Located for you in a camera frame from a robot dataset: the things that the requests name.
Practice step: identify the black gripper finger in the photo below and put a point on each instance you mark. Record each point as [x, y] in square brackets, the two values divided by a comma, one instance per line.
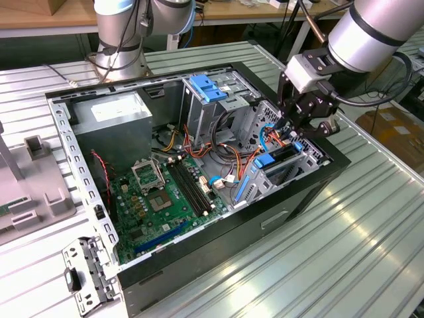
[283, 96]
[318, 129]

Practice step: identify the black RAM slot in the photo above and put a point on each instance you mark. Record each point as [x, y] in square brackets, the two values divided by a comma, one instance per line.
[185, 187]
[189, 187]
[198, 187]
[193, 187]

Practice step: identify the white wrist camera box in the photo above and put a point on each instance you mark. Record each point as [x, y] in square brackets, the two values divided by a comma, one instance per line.
[304, 74]

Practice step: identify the blue expansion slot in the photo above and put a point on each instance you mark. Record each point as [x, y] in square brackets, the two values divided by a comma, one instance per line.
[159, 239]

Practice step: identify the hinged metal card bracket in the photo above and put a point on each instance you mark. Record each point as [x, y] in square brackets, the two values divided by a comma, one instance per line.
[77, 245]

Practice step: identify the grey parts rack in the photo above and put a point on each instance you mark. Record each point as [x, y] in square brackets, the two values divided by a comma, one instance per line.
[33, 185]

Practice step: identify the grey metal disk bay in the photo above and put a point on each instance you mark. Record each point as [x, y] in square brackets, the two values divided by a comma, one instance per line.
[260, 185]

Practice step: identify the wooden desk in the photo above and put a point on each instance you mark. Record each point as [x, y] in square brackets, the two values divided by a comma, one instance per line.
[248, 15]

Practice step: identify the black camera bracket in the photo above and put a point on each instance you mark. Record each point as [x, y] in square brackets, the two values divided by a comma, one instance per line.
[319, 61]

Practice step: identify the black plastic latch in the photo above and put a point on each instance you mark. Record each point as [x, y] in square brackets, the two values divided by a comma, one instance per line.
[73, 280]

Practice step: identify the green RAM stick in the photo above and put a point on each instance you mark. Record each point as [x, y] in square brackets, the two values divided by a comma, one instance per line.
[4, 208]

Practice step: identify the small white box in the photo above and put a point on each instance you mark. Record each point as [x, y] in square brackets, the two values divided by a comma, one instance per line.
[281, 4]

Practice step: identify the blue plastic drive latch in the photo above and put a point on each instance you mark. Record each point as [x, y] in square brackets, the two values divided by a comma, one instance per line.
[207, 87]

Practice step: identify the green motherboard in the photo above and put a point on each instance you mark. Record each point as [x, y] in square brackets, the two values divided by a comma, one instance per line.
[180, 198]

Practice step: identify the brown square base plate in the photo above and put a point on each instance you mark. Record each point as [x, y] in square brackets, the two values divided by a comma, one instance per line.
[147, 71]

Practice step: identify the black PC case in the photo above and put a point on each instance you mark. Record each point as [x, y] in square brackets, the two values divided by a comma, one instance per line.
[215, 251]

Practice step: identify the small brown box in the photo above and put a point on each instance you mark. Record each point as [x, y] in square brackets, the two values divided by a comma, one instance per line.
[56, 6]

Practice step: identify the brown cardboard box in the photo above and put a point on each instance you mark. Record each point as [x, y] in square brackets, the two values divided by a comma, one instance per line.
[391, 139]

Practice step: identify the black square chipset chip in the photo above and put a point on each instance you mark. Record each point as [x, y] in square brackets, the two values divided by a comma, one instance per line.
[136, 235]

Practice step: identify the grey power supply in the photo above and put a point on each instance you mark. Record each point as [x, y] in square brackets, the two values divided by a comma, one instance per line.
[112, 139]

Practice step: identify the CPU socket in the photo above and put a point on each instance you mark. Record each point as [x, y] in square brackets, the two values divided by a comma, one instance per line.
[159, 200]

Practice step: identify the hard disk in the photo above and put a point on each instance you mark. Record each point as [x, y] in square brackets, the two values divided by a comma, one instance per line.
[264, 161]

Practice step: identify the black tripod stand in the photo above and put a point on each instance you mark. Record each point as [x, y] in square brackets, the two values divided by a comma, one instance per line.
[289, 28]

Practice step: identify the grey metal drive cage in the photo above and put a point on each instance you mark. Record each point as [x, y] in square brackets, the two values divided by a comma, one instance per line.
[202, 116]

